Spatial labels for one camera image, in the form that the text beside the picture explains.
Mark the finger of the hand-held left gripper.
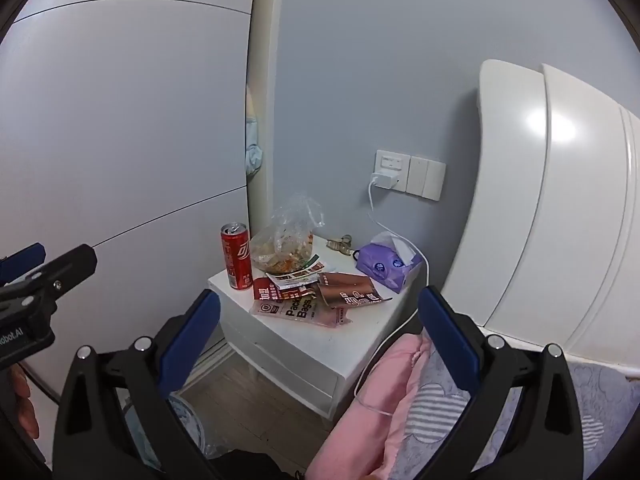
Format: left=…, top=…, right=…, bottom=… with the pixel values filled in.
left=0, top=244, right=98, bottom=313
left=0, top=242, right=47, bottom=286

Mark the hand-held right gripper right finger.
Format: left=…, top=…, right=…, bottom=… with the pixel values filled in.
left=417, top=285, right=583, bottom=480

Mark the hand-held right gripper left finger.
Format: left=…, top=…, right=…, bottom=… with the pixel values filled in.
left=52, top=289, right=236, bottom=480

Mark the plastic-lined trash bin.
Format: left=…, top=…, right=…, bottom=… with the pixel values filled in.
left=117, top=392, right=236, bottom=461

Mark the red snack packet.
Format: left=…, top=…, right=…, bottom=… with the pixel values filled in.
left=253, top=276, right=282, bottom=302

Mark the red soda can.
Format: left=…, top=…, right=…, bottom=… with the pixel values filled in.
left=221, top=222, right=253, bottom=291

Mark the clear packaging bags pouch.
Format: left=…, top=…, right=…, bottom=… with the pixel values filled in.
left=250, top=294, right=353, bottom=330

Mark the brown foil snack packet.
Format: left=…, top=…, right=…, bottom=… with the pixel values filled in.
left=317, top=272, right=393, bottom=311

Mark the clear plastic bag with scraps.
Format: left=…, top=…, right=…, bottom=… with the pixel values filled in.
left=250, top=192, right=326, bottom=276

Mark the green and white flyer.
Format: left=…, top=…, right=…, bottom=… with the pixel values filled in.
left=265, top=254, right=337, bottom=291

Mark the person's left hand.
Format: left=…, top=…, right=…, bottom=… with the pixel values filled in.
left=9, top=364, right=41, bottom=441

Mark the pink blanket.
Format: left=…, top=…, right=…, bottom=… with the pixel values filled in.
left=306, top=334, right=473, bottom=480

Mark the purple tissue pack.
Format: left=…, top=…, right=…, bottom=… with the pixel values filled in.
left=354, top=232, right=423, bottom=295

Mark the white nightstand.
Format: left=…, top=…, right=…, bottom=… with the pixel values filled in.
left=207, top=234, right=431, bottom=420

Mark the white wardrobe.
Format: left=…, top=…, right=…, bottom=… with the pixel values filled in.
left=0, top=0, right=283, bottom=411

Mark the beige hair claw clip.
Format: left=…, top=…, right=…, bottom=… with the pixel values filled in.
left=327, top=234, right=355, bottom=256

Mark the white headboard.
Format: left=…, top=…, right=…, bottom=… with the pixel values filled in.
left=440, top=59, right=640, bottom=376

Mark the grey cloud-print bedding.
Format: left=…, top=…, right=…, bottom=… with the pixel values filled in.
left=390, top=345, right=640, bottom=480

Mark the light blue cloth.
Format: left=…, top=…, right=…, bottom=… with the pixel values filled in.
left=244, top=87, right=264, bottom=176

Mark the white charging cable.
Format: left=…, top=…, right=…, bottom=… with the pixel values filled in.
left=354, top=175, right=432, bottom=417

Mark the white wall switch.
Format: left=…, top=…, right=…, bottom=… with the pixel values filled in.
left=406, top=156, right=447, bottom=202

